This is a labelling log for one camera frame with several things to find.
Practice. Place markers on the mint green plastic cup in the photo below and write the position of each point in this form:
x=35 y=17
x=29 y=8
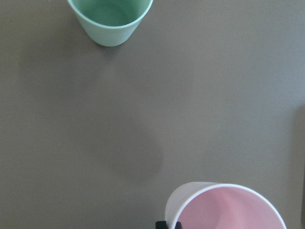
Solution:
x=110 y=22

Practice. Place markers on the pink plastic cup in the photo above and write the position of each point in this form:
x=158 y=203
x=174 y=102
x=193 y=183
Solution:
x=208 y=205

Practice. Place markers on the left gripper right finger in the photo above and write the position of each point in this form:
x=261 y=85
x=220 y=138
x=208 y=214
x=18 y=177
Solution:
x=178 y=225

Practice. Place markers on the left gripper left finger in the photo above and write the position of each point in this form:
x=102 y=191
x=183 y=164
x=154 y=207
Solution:
x=161 y=225

